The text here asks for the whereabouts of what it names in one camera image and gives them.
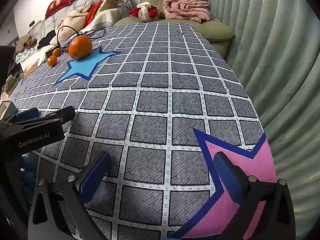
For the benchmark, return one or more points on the pale green curtain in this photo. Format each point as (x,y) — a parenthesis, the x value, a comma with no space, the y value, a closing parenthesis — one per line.
(275,67)

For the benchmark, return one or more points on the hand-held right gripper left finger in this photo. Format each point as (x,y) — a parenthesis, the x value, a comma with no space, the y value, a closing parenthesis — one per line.
(95,173)

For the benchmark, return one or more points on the red white plush toy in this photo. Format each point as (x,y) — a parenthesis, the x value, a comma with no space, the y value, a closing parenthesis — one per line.
(145,12)

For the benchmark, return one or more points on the tan garment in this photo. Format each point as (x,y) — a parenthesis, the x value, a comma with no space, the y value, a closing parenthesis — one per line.
(25,41)

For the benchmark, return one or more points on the white sofa throw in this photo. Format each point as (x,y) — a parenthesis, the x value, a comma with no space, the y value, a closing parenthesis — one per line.
(105,18)

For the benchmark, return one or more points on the green cloth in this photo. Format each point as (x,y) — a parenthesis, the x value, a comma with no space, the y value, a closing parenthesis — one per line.
(100,8)

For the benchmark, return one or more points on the pink folded blanket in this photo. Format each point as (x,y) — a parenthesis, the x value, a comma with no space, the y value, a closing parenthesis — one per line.
(185,7)

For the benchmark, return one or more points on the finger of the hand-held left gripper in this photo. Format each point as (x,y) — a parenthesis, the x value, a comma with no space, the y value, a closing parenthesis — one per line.
(66,113)
(25,113)

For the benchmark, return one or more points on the grey striped sofa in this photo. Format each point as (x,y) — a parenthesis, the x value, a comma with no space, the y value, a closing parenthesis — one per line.
(82,3)

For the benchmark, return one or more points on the beige fleece garment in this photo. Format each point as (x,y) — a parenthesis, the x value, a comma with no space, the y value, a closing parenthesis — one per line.
(72,17)

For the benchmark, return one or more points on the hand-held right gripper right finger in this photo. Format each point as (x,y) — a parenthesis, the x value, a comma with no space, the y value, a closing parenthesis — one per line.
(228,177)

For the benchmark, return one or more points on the red garment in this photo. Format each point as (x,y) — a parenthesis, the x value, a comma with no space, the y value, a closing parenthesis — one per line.
(92,13)

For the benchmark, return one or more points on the red cushion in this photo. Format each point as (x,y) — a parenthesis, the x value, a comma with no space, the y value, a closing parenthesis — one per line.
(61,2)

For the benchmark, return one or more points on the green armchair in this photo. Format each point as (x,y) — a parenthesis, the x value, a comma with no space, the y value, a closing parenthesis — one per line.
(220,30)

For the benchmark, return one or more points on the large orange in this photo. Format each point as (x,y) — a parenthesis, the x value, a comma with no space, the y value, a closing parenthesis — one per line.
(80,47)

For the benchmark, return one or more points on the black power adapter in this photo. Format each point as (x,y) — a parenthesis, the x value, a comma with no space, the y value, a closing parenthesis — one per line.
(52,50)

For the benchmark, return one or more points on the grey checkered star blanket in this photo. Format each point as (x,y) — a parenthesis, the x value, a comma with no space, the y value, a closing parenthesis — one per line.
(150,105)

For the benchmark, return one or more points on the white blue patterned clothes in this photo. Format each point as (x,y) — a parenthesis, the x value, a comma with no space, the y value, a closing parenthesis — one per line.
(27,53)

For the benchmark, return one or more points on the black printed box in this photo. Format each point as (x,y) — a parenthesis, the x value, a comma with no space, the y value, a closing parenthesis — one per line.
(15,70)

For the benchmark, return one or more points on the small tangerine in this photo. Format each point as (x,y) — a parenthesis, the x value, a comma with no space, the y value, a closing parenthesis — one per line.
(52,61)
(56,52)

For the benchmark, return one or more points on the black garment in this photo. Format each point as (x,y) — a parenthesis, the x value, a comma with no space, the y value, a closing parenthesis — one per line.
(47,38)

